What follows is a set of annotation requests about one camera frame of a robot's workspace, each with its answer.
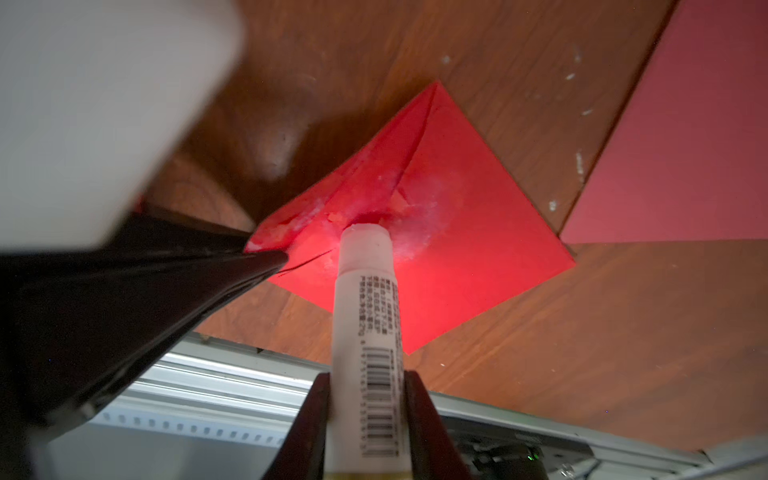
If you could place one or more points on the right dark red envelope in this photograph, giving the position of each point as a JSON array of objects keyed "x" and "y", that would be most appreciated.
[{"x": 687, "y": 161}]

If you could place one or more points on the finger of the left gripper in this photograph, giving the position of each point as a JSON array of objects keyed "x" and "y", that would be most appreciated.
[
  {"x": 194, "y": 232},
  {"x": 88, "y": 326}
]

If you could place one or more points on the white glue stick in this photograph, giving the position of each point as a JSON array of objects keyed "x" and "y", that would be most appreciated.
[{"x": 367, "y": 434}]

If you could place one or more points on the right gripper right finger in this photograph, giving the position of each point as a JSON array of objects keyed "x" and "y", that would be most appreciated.
[{"x": 433, "y": 453}]

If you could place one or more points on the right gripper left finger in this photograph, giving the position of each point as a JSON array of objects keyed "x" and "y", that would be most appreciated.
[{"x": 302, "y": 453}]

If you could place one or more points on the aluminium rail frame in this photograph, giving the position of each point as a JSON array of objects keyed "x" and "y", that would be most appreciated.
[{"x": 217, "y": 390}]

